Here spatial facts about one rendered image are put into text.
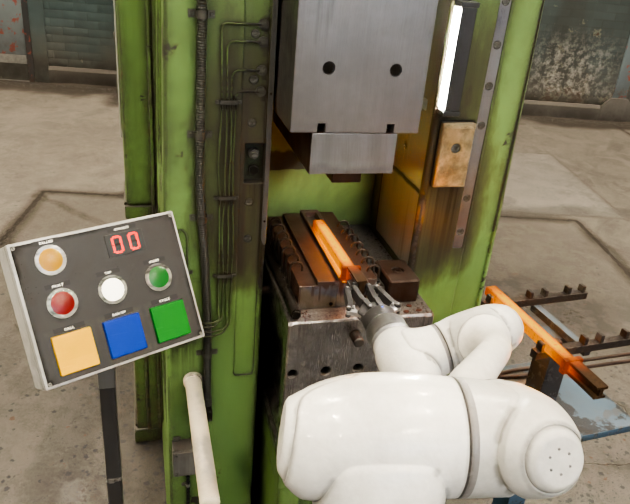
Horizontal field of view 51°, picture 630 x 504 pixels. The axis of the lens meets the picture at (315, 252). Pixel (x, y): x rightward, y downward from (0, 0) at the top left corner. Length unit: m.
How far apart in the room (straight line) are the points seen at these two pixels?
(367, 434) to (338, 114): 0.91
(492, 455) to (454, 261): 1.22
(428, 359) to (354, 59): 0.64
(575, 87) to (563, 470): 7.60
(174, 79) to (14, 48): 6.46
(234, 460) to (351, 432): 1.44
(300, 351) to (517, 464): 1.00
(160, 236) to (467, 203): 0.85
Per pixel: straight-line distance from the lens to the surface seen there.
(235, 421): 2.00
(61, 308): 1.34
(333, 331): 1.63
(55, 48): 7.78
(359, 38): 1.44
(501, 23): 1.73
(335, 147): 1.48
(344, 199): 2.08
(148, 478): 2.50
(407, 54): 1.48
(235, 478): 2.16
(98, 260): 1.37
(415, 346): 1.28
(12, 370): 3.07
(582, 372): 1.50
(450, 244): 1.87
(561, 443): 0.72
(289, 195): 2.02
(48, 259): 1.34
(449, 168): 1.74
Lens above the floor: 1.77
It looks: 26 degrees down
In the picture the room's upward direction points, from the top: 5 degrees clockwise
